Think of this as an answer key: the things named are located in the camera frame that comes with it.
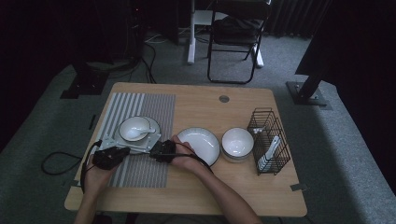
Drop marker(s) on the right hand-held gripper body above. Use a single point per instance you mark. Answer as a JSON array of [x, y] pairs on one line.
[[163, 151]]

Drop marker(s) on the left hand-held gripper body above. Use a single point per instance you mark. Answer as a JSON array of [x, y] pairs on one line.
[[107, 158]]

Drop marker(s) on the white ceramic spoon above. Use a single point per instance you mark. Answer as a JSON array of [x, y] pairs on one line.
[[134, 133], [271, 151]]

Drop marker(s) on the white plate with dark rim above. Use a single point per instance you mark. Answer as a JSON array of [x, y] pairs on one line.
[[155, 127], [204, 144]]

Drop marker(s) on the white bowl with dark rim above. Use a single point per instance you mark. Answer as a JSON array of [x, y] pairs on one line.
[[237, 141], [232, 159], [132, 123]]

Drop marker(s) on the person's left hand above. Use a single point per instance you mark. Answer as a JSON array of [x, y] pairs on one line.
[[96, 180]]

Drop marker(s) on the person's right hand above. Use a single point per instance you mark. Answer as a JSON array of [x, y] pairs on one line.
[[186, 160]]

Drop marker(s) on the grey striped placemat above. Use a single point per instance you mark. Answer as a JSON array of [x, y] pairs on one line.
[[140, 174]]

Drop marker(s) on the black strip on floor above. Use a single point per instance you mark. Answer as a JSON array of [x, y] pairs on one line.
[[92, 122]]

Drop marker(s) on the grey tape piece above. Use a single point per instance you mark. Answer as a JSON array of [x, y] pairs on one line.
[[73, 183], [299, 187]]

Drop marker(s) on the black stand base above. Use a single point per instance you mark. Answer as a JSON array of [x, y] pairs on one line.
[[85, 85]]

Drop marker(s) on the black folding chair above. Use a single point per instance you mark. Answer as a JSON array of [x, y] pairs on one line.
[[211, 62]]

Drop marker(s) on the white desk leg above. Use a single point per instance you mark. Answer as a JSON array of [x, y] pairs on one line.
[[191, 46], [259, 59]]

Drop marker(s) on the black bag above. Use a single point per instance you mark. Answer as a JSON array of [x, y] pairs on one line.
[[236, 29]]

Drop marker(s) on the grey pleated curtain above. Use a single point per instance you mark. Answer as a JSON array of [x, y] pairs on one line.
[[295, 18]]

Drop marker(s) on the dark curtain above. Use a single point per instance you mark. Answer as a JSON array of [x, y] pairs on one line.
[[358, 46]]

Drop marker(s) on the black stand with base plate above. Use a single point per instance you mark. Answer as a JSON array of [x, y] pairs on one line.
[[306, 93]]

